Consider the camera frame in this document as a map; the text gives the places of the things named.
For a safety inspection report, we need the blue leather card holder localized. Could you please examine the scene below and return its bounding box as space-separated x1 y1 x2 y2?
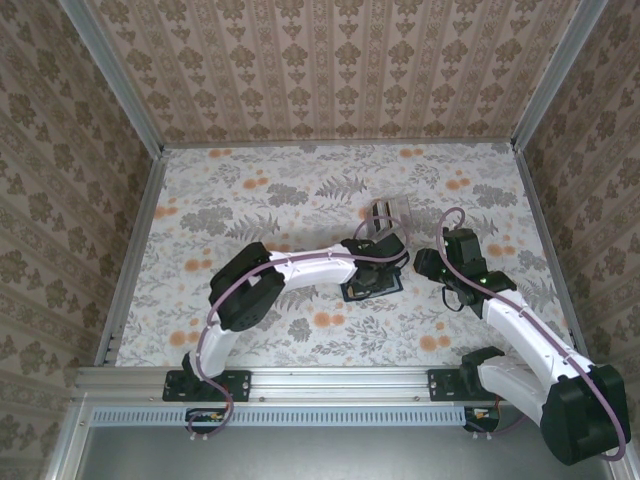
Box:
340 272 405 303

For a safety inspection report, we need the clear plastic card box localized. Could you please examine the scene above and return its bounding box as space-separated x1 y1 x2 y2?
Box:
366 196 413 237

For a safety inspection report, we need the floral patterned table cover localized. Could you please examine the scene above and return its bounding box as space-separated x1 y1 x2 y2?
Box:
118 141 581 370

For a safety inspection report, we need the grey metal sheet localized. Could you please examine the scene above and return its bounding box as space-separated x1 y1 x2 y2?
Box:
74 424 614 480

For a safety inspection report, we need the thin black cable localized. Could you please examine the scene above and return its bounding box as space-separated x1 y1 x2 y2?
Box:
441 285 466 315

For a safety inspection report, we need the aluminium table side rail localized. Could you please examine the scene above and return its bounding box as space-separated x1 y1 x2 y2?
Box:
93 147 169 371
512 144 592 365

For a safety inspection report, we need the long aluminium base rail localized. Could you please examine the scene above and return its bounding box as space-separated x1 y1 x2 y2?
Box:
73 365 549 407

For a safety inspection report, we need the white slotted cable duct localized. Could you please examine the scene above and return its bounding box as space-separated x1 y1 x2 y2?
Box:
91 405 546 428

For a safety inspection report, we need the black controller board with wires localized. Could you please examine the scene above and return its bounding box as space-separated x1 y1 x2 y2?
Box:
463 405 502 434
184 406 227 434

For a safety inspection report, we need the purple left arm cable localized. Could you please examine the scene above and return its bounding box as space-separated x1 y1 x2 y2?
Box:
188 218 412 444

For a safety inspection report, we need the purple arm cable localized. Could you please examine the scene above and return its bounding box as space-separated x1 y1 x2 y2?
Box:
436 207 632 461
188 218 412 444

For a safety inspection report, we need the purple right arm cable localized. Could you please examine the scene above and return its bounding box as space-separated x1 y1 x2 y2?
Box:
436 207 632 461

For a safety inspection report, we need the aluminium corner post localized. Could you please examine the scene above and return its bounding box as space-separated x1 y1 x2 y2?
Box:
509 0 609 149
63 0 166 157

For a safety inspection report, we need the aluminium lower frame bar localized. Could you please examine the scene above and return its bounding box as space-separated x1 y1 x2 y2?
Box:
607 459 637 480
43 394 94 480

